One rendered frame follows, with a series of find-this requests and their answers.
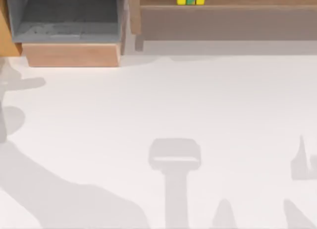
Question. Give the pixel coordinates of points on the pale wooden drawer front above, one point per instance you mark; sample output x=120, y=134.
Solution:
x=71, y=55

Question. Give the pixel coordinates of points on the wooden open shelf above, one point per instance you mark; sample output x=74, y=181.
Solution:
x=223, y=20

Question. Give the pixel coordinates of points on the wooden cupboard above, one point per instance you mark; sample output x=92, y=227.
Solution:
x=7, y=33

